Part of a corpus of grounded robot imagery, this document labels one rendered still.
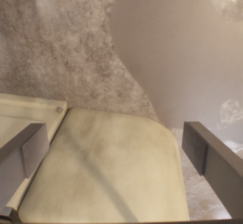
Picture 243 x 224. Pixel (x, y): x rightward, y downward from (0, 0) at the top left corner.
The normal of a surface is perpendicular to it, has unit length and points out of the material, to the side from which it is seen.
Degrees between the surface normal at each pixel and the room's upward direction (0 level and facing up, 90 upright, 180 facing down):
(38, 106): 0
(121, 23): 0
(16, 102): 0
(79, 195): 90
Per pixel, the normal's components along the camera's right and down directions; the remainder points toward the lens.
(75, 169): 0.07, -0.77
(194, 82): -0.11, 0.63
